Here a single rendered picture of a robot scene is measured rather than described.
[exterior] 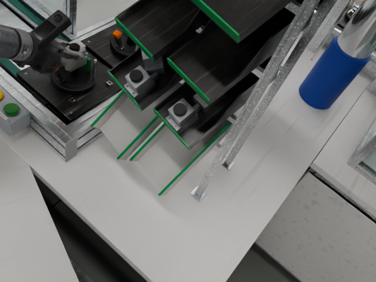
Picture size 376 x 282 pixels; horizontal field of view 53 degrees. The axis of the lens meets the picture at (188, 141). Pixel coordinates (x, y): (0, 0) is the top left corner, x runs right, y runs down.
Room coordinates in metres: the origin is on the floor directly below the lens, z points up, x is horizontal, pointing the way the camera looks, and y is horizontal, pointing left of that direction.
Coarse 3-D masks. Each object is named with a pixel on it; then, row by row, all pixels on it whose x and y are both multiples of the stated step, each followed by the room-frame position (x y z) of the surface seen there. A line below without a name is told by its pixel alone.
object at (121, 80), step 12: (204, 24) 0.84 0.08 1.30; (192, 36) 0.80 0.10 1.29; (132, 60) 0.70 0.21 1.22; (108, 72) 0.64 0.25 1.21; (120, 72) 0.67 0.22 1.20; (168, 72) 0.70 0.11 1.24; (120, 84) 0.62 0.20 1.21; (156, 84) 0.66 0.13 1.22; (168, 84) 0.65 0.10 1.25; (156, 96) 0.62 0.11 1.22; (144, 108) 0.60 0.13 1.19
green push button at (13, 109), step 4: (8, 104) 0.59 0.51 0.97; (12, 104) 0.60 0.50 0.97; (4, 108) 0.58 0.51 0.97; (8, 108) 0.58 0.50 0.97; (12, 108) 0.59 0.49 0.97; (16, 108) 0.59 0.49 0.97; (4, 112) 0.57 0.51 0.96; (8, 112) 0.57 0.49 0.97; (12, 112) 0.57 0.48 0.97; (16, 112) 0.58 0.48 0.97
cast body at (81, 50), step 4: (72, 44) 0.79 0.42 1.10; (76, 44) 0.79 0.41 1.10; (64, 48) 0.77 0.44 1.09; (68, 48) 0.77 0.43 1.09; (72, 48) 0.77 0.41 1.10; (76, 48) 0.78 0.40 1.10; (80, 48) 0.79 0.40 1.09; (80, 52) 0.78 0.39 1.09; (84, 52) 0.79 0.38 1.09; (84, 56) 0.80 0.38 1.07; (80, 60) 0.78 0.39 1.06; (84, 60) 0.80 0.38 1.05; (64, 64) 0.75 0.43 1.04; (76, 64) 0.77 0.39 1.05; (80, 64) 0.78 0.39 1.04; (84, 64) 0.80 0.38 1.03; (72, 68) 0.75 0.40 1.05; (76, 68) 0.77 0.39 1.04
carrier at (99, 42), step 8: (104, 32) 1.04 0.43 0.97; (112, 32) 1.06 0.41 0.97; (88, 40) 0.97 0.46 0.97; (96, 40) 0.98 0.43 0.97; (104, 40) 1.00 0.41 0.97; (112, 40) 1.00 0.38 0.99; (128, 40) 1.01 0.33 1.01; (88, 48) 0.94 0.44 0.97; (96, 48) 0.95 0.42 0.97; (104, 48) 0.96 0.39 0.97; (112, 48) 0.97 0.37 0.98; (120, 48) 0.97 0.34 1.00; (128, 48) 0.99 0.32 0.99; (96, 56) 0.92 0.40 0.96; (104, 56) 0.93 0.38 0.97; (112, 56) 0.95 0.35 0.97; (120, 56) 0.95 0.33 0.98; (112, 64) 0.91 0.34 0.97
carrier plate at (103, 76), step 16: (96, 64) 0.88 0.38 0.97; (32, 80) 0.71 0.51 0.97; (48, 80) 0.73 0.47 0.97; (112, 80) 0.84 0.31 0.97; (48, 96) 0.68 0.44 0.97; (64, 96) 0.70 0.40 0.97; (80, 96) 0.73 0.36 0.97; (96, 96) 0.75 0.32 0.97; (64, 112) 0.65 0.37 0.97; (80, 112) 0.67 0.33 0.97
